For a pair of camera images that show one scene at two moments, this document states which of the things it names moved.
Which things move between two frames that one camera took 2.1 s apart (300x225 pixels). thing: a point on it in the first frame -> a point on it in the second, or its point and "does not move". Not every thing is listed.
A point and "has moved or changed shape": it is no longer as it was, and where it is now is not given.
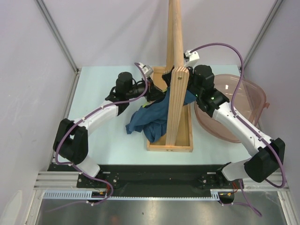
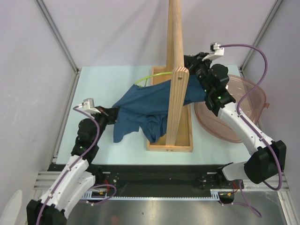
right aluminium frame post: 274,10 does not move
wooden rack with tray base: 179,123 does not move
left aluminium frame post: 77,71 does not move
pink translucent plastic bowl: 250,102 does not move
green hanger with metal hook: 149,103 -> 146,78
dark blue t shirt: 152,118 has moved or changed shape
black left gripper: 153,93 -> 109,114
